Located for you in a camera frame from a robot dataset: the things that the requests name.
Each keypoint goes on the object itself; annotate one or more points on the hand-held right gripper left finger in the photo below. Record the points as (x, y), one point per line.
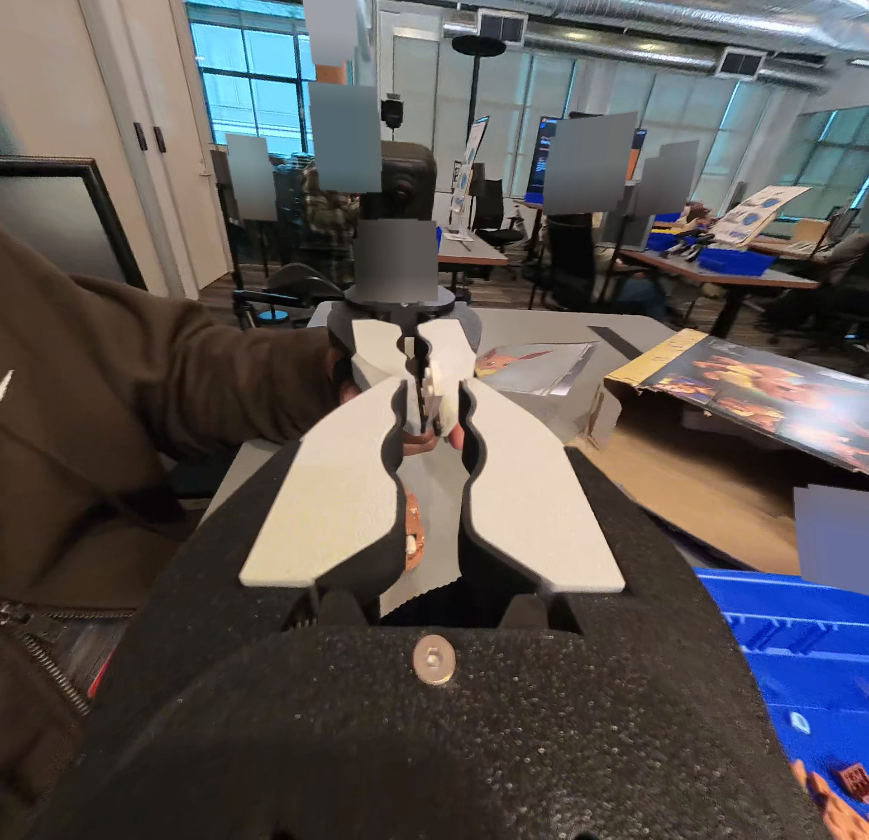
(333, 508)

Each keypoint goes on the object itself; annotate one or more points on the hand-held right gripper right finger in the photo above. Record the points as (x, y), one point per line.
(537, 508)

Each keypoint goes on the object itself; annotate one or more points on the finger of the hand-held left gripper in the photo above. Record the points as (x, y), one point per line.
(451, 354)
(380, 352)

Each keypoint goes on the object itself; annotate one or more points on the white brick plate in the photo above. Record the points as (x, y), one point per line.
(429, 379)

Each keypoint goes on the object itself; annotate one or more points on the blue plastic bin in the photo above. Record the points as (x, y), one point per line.
(801, 664)

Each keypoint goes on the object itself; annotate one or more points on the person's left forearm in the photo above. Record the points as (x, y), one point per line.
(231, 379)

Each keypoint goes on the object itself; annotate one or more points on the person's left hand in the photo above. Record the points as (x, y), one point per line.
(432, 440)

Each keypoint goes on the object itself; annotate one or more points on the instruction booklet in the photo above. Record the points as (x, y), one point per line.
(537, 368)

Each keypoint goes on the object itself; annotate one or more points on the lit background screen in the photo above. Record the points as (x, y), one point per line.
(543, 155)

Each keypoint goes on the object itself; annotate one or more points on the black office chair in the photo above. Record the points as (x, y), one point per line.
(568, 263)

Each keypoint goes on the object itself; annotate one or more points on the wooden background table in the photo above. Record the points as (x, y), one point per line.
(720, 277)

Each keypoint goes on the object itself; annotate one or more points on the small blue bin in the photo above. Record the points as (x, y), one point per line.
(737, 261)

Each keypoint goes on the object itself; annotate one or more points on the black framed panel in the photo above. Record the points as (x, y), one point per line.
(68, 223)

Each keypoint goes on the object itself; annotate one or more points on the printed paper sheet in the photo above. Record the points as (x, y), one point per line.
(761, 216)

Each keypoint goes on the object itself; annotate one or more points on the pile of brown bricks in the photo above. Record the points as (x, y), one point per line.
(839, 793)

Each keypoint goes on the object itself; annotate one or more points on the silver ceiling duct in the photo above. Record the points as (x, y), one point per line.
(638, 19)

